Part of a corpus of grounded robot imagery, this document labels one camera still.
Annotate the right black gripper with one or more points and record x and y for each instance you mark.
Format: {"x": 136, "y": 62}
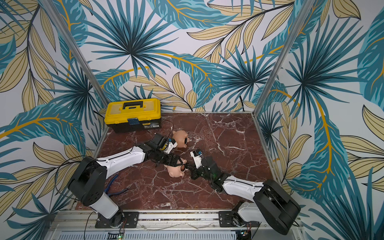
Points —
{"x": 197, "y": 172}

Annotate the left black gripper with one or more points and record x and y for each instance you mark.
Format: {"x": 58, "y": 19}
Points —
{"x": 169, "y": 162}

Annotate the pink piggy bank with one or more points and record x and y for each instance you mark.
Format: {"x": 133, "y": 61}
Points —
{"x": 174, "y": 172}

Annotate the orange piggy bank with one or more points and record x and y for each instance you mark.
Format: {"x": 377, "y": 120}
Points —
{"x": 182, "y": 138}

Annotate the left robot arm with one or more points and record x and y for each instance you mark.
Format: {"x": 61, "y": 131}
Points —
{"x": 88, "y": 182}

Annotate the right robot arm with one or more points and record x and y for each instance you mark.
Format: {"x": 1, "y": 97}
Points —
{"x": 264, "y": 201}

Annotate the yellow black toolbox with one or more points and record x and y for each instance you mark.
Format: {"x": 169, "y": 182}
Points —
{"x": 130, "y": 116}

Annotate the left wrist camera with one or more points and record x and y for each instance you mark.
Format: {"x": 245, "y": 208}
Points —
{"x": 164, "y": 144}

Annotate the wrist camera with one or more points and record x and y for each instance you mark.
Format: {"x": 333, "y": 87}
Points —
{"x": 164, "y": 144}
{"x": 197, "y": 156}

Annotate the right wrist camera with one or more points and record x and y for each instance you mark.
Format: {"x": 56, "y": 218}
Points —
{"x": 197, "y": 156}

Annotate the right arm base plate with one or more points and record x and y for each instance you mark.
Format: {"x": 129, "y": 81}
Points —
{"x": 229, "y": 219}

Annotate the blue handled pliers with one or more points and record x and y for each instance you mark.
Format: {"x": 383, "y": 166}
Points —
{"x": 112, "y": 189}

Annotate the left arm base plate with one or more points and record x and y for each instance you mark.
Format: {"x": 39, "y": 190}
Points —
{"x": 126, "y": 220}

